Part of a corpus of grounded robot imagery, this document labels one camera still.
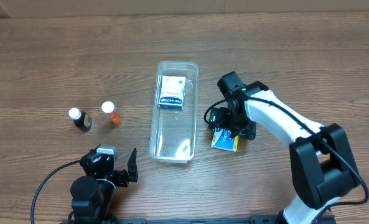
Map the blue yellow VapoDrops box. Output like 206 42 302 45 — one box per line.
211 128 238 152

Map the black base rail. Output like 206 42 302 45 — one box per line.
109 214 336 224

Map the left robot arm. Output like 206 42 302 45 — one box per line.
70 144 129 223

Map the clear plastic container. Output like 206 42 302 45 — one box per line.
149 61 199 163

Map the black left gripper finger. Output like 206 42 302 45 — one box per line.
90 144 116 156
127 148 138 182

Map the orange tablet tube white cap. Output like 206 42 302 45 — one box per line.
101 101 123 126

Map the white blue plaster box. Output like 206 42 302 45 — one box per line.
158 75 186 110

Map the dark syrup bottle white cap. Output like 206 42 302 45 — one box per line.
68 108 92 132

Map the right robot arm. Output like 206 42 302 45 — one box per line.
149 72 364 223

